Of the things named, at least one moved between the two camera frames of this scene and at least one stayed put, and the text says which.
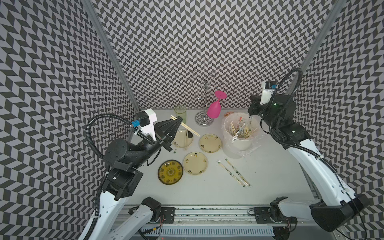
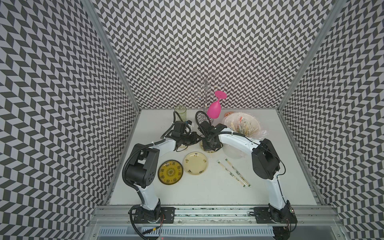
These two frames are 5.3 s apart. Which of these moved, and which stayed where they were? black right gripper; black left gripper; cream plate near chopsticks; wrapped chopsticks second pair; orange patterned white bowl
Moved: black left gripper; black right gripper
Stayed: wrapped chopsticks second pair; orange patterned white bowl; cream plate near chopsticks
